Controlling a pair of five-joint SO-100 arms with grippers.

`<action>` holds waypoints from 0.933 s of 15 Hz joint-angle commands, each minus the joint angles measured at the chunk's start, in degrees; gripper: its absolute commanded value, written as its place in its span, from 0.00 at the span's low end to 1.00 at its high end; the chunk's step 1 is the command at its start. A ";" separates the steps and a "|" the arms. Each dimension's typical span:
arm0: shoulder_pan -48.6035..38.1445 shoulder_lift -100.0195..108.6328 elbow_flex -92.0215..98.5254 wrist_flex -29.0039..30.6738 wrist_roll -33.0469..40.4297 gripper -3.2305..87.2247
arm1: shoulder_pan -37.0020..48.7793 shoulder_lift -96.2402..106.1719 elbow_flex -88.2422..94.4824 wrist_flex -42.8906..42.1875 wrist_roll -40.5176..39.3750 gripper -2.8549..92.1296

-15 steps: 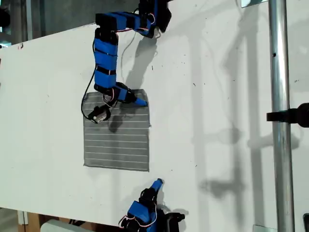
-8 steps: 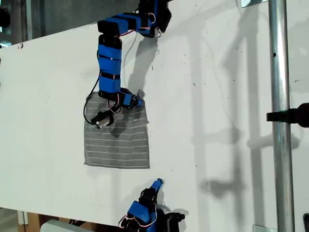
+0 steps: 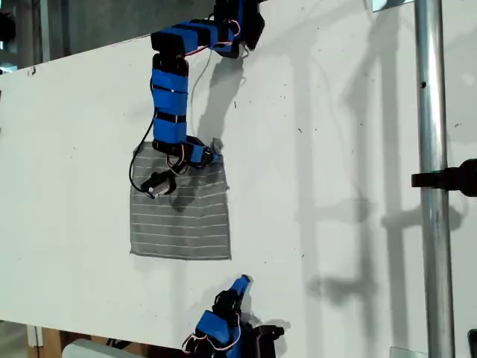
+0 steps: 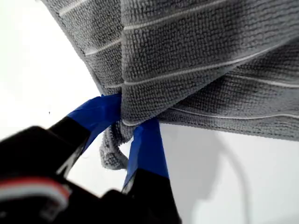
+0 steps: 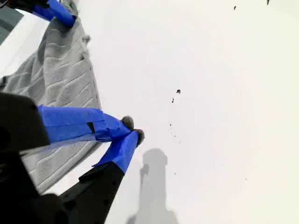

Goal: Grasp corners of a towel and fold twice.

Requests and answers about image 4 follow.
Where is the red white servo wire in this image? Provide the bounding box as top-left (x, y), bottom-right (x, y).
top-left (0, 177), bottom-right (72, 210)

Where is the grey striped towel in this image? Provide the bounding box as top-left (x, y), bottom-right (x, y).
top-left (35, 0), bottom-right (299, 171)

